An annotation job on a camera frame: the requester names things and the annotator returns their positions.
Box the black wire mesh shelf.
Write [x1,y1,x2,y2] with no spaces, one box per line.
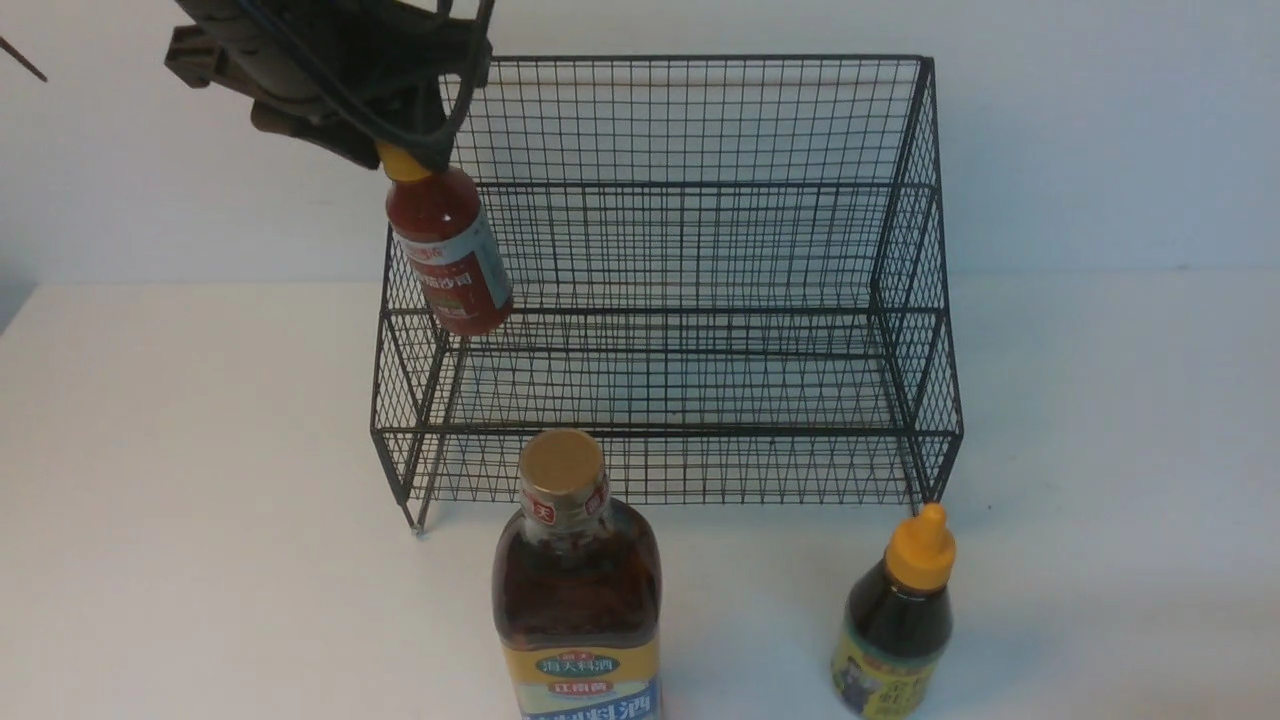
[370,54,964,534]

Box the large cooking wine bottle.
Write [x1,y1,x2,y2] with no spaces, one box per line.
[492,428,666,719]

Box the dark sauce bottle yellow cap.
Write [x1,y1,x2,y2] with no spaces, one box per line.
[829,503,957,719]

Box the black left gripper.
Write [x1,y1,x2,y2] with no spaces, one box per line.
[164,1,494,170]

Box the red chili sauce bottle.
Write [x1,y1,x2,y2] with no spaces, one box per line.
[375,141,515,337]

